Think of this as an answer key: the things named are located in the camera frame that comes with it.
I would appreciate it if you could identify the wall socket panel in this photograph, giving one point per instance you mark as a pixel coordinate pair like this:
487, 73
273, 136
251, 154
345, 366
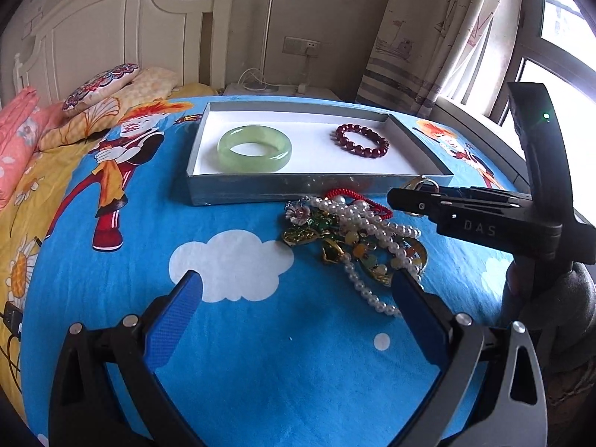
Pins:
301, 46

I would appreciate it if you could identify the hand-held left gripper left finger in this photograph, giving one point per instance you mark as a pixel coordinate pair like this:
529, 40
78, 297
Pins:
174, 321

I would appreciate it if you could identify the person's right hand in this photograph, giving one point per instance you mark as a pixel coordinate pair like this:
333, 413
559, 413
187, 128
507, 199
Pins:
513, 283

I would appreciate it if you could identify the dark framed window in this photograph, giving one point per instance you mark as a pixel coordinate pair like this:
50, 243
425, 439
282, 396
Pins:
558, 46

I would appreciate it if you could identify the pink floral quilt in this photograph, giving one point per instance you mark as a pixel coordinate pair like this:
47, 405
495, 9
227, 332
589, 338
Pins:
21, 139

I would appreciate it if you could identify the grey cardboard tray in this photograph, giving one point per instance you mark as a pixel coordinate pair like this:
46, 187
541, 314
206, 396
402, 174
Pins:
321, 163

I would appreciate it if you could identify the blue cartoon printed blanket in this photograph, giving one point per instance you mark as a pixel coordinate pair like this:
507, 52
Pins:
260, 344

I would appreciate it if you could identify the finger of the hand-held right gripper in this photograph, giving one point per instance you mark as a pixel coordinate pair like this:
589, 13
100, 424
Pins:
419, 202
484, 194

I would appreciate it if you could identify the green jade bangle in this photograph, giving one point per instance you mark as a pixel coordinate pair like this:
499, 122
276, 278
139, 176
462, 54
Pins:
254, 148

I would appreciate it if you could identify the embroidered floral pillow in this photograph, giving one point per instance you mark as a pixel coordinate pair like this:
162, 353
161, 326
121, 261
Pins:
100, 86

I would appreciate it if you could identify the printed curtain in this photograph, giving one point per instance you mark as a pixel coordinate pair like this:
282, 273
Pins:
419, 32

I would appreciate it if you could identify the yellow fan-print pillow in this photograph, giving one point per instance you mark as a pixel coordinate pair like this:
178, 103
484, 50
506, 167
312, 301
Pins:
144, 86

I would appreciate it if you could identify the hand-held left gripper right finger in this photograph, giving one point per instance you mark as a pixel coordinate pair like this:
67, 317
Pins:
421, 316

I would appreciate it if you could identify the slim silver desk lamp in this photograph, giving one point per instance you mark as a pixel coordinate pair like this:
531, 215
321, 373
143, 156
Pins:
267, 42

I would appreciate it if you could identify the yellow floral bed sheet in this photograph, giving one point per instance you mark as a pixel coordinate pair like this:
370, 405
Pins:
28, 242

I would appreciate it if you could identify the white nightstand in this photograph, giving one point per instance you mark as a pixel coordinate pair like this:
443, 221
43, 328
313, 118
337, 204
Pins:
284, 92

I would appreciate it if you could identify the white wooden headboard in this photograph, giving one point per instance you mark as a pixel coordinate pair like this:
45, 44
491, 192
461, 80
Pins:
93, 23

